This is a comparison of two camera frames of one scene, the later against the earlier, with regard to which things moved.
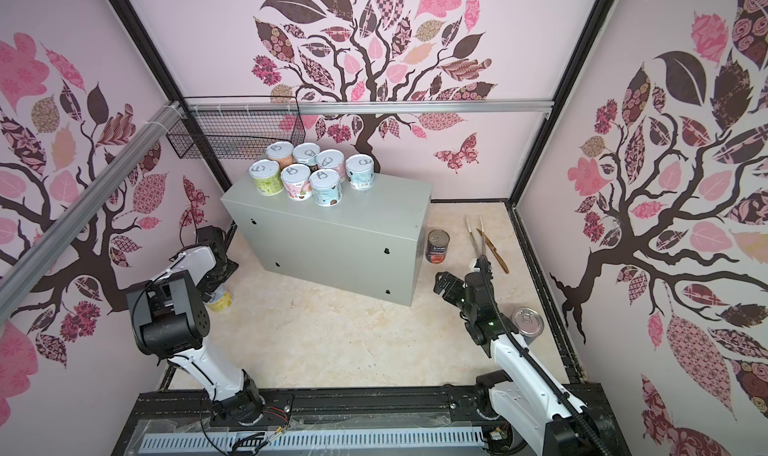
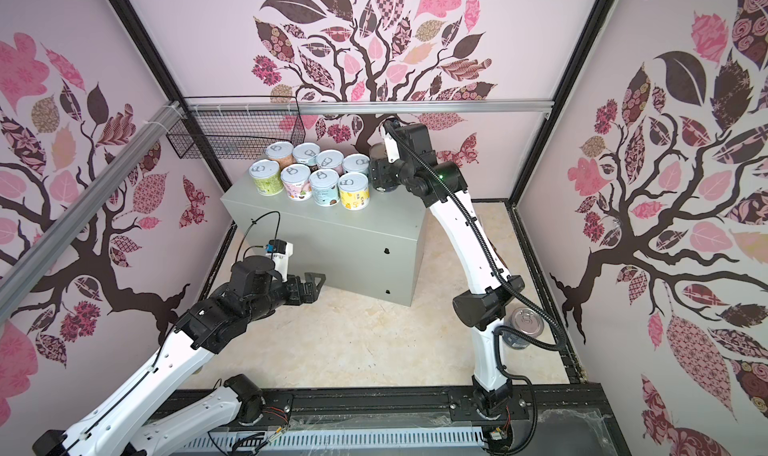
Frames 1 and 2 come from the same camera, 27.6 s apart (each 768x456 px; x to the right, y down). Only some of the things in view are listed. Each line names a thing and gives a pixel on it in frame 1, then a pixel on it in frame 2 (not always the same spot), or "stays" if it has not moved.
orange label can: [281, 152] stays
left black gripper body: [216, 275] -> [292, 294]
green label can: [266, 176] stays
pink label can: [296, 179] stays
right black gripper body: [458, 295] -> [390, 177]
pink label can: [332, 159] stays
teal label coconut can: [306, 153] stays
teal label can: [360, 170] stays
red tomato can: [437, 245] -> [378, 151]
